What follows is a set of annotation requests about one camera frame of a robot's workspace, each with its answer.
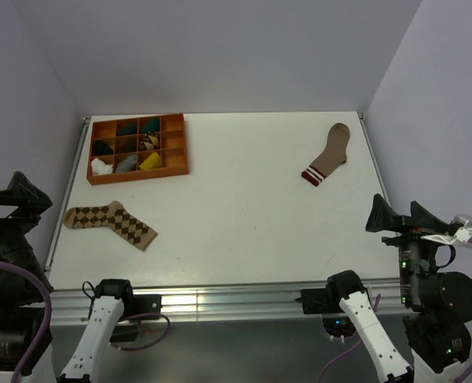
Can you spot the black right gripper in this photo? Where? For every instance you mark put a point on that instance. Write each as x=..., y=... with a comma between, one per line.
x=382, y=214

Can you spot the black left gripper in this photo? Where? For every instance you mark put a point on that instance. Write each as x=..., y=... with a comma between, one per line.
x=29, y=199

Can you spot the white sock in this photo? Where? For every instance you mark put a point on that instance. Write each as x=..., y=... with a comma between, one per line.
x=100, y=168

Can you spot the black sock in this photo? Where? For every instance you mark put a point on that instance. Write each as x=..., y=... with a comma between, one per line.
x=101, y=148

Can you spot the grey sock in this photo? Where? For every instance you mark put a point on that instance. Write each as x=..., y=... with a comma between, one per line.
x=128, y=164

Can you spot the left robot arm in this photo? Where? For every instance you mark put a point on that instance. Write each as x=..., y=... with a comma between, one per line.
x=26, y=339

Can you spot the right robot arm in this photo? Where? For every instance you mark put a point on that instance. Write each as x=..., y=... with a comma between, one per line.
x=440, y=301

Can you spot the tan argyle sock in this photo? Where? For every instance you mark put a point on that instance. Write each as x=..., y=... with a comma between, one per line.
x=115, y=217

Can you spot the tan sock maroon striped cuff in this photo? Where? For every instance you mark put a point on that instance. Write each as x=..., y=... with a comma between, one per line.
x=333, y=155

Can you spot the dark brown rolled sock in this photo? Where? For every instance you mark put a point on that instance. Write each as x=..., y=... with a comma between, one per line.
x=126, y=144

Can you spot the orange compartment tray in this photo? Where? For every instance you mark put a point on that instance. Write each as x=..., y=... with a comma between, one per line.
x=173, y=149

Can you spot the dark blue rolled sock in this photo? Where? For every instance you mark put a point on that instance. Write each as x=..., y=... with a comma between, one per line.
x=128, y=129

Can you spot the yellow rolled sock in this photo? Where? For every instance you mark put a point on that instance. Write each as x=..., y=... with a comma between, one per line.
x=152, y=162

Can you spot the brown argyle rolled sock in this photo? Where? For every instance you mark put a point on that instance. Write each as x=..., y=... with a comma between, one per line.
x=149, y=141

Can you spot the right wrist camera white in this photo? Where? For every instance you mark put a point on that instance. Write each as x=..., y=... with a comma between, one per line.
x=462, y=237

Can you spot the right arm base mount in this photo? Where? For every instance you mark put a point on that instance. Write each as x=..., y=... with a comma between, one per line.
x=336, y=323

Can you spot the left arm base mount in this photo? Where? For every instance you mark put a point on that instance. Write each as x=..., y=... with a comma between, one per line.
x=149, y=304

